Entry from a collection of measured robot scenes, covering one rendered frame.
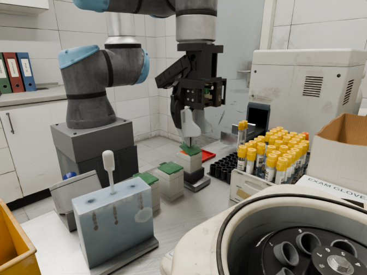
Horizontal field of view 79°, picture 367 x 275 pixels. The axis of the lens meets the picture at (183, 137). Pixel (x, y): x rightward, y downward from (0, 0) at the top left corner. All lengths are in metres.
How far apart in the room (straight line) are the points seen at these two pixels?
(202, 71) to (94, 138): 0.39
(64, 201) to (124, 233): 0.13
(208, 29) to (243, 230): 0.32
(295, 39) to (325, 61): 1.44
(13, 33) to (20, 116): 0.88
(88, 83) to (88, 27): 2.12
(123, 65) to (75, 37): 2.02
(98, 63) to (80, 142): 0.24
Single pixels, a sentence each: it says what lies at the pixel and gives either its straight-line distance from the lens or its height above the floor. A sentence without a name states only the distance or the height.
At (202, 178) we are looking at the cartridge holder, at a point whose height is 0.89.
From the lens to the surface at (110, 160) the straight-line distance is 0.30.
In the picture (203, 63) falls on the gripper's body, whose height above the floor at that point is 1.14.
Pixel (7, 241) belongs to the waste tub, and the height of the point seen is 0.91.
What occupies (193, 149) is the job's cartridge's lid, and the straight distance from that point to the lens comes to 0.49.
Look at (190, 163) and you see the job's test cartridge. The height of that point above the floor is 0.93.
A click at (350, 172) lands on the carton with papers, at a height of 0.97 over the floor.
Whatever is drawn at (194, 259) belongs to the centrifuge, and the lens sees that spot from 0.22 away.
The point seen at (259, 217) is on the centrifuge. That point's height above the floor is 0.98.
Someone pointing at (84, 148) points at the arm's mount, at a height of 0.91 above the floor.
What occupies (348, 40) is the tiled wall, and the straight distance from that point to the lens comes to 2.07.
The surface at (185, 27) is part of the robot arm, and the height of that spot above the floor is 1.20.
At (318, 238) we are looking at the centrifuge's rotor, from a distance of 0.29.
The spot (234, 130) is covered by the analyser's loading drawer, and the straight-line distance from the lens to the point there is 0.74.
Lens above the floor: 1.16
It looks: 20 degrees down
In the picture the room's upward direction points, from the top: straight up
